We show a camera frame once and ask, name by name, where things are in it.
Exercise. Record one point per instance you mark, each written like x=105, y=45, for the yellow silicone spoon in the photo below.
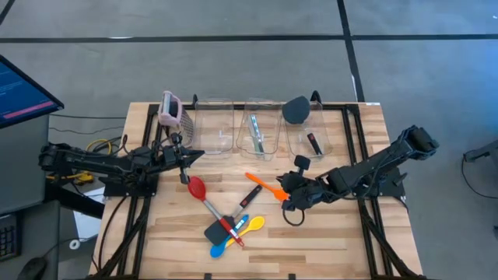
x=257, y=224

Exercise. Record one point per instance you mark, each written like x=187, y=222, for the white tape roll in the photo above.
x=70, y=244

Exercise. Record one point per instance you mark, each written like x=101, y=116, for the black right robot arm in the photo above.
x=369, y=167

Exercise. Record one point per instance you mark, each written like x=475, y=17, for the black oval-headed spatula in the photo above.
x=295, y=110

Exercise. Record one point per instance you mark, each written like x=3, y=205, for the orange silicone spatula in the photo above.
x=264, y=184

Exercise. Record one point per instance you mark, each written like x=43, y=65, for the black square-headed spatula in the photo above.
x=214, y=233

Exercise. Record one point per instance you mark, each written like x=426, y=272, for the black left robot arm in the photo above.
x=97, y=165

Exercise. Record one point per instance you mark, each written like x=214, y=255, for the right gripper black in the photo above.
x=309, y=190

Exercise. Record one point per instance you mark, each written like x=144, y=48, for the red spoon steel neck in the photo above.
x=197, y=188

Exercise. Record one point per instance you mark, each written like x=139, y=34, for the black keyboard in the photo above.
x=7, y=237

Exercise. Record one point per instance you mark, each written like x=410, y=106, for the blue silicone spoon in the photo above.
x=218, y=251

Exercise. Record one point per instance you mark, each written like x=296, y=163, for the white paper sheet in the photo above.
x=89, y=223

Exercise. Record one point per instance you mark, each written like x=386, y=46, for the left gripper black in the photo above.
x=171, y=157

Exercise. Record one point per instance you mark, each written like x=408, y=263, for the yellow hand tool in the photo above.
x=82, y=179

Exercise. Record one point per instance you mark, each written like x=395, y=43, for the black aluminium table frame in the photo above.
x=360, y=116

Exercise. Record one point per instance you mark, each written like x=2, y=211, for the computer monitor blue screen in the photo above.
x=23, y=93

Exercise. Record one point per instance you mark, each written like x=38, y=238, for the black computer mouse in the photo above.
x=33, y=268

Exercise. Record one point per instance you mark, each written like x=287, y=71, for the clear plastic bin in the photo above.
x=272, y=128
x=323, y=124
x=214, y=128

